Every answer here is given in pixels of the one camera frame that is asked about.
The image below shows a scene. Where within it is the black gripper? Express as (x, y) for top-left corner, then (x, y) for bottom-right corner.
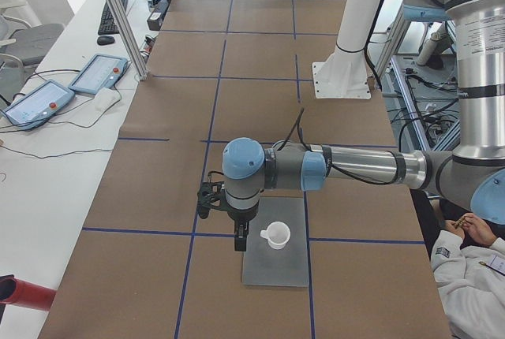
(232, 217), (252, 252)

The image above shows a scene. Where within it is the white plastic cup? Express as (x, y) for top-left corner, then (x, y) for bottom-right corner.
(260, 221), (290, 250)

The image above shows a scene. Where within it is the grey closed laptop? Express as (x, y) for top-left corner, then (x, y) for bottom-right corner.
(241, 197), (309, 287)

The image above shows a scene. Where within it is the person's hand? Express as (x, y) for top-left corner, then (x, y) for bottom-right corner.
(462, 213), (497, 248)

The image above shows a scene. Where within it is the brown paper table cover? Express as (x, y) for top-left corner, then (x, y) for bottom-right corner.
(40, 0), (450, 338)

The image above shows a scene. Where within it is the white folded cloth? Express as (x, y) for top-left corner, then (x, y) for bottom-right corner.
(93, 88), (120, 113)

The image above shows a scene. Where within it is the far blue teach pendant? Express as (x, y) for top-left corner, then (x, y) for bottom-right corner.
(68, 54), (128, 95)

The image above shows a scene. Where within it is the blue teach pendant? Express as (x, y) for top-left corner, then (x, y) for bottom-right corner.
(68, 54), (128, 95)
(2, 80), (75, 130)

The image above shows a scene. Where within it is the person in white sweater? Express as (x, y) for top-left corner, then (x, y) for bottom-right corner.
(430, 220), (504, 338)

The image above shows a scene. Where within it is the red cylinder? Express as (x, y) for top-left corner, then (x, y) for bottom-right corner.
(1, 275), (56, 311)

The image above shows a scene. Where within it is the near blue teach pendant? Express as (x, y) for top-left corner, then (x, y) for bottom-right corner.
(2, 80), (75, 130)

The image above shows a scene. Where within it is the black computer mouse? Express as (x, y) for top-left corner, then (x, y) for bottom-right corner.
(96, 35), (115, 46)

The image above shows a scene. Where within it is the black keyboard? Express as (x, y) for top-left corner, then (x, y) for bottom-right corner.
(97, 3), (119, 35)

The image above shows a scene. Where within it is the grey office chair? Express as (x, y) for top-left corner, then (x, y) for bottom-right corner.
(1, 2), (65, 77)

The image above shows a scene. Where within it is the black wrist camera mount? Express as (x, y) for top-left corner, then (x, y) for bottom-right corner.
(196, 170), (226, 219)

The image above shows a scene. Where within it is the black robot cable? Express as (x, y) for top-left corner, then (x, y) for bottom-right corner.
(282, 106), (403, 185)

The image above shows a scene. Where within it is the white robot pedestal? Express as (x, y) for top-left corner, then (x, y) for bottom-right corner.
(312, 0), (381, 99)

